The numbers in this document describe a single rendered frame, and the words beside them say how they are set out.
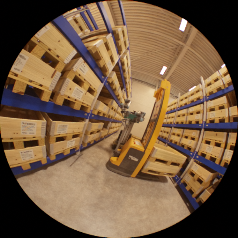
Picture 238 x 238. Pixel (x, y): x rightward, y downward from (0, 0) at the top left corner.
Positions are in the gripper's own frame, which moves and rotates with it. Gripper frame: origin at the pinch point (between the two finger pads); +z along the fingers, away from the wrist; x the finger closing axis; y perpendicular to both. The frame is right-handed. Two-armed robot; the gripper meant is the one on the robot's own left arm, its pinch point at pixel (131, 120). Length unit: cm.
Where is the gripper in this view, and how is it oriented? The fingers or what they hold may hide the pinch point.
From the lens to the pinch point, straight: 189.1
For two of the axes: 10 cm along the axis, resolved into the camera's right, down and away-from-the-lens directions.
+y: 7.5, 3.0, 6.0
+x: 2.0, -9.5, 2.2
